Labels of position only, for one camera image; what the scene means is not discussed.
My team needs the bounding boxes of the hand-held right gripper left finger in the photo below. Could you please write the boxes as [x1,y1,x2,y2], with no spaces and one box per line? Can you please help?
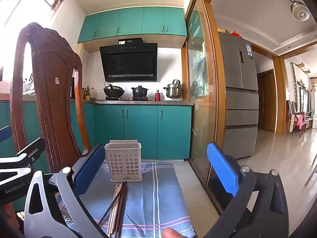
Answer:
[23,144,107,238]

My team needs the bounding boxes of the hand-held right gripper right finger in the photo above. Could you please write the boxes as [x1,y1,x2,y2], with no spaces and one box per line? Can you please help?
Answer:
[203,142,289,238]

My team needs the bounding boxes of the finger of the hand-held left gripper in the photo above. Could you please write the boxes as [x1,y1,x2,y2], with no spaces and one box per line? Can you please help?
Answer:
[0,126,13,143]
[0,137,46,169]

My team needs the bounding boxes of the white plastic utensil basket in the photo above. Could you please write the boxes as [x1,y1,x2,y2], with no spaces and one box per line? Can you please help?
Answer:
[104,139,143,182]

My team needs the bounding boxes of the person's right hand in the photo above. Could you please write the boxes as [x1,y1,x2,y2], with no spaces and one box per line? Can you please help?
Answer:
[163,227,184,238]

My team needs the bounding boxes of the white dish rack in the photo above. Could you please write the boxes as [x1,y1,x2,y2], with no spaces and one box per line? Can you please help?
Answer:
[22,73,35,95]

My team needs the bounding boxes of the carved wooden chair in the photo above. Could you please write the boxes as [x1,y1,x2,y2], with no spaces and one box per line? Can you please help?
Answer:
[10,22,92,176]

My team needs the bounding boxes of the blue plaid cloth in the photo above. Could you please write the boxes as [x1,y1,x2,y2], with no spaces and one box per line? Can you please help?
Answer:
[57,161,196,238]

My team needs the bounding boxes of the grey refrigerator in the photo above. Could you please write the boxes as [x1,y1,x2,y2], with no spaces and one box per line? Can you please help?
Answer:
[217,32,259,159]

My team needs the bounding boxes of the gas stove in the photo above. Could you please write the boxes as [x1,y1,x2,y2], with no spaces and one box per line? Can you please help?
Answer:
[95,96,152,102]

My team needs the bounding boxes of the glass sliding door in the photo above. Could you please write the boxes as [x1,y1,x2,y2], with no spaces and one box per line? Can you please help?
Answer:
[182,0,227,215]

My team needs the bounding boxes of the black wok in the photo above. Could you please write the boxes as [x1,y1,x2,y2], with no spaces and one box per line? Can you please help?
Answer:
[103,84,125,98]

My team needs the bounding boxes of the brown wooden door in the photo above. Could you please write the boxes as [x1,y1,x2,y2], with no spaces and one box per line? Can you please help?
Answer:
[257,69,277,132]

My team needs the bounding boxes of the wooden dining chair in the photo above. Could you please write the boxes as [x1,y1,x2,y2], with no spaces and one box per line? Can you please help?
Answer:
[287,100,306,136]

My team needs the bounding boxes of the black cooking pot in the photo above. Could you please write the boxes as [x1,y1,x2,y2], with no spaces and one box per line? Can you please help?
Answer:
[131,85,149,98]

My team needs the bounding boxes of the stainless steel pot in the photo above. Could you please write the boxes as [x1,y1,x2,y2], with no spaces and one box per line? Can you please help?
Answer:
[163,80,184,99]

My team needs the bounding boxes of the pink cloth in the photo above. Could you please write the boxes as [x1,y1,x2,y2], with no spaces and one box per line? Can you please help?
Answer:
[297,113,306,130]

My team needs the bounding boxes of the black range hood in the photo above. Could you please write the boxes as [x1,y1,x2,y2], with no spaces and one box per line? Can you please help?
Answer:
[99,38,158,82]

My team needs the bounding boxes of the hanging green vine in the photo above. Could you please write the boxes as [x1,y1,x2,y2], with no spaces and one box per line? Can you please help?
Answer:
[292,63,299,103]

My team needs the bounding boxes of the window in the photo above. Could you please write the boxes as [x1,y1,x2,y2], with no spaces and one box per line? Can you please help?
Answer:
[0,0,64,82]

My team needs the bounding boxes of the ceiling lamp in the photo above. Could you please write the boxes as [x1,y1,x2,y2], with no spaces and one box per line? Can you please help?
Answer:
[290,0,310,22]

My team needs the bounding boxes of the teal wall cabinets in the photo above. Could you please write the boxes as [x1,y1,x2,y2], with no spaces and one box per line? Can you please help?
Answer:
[77,7,187,44]

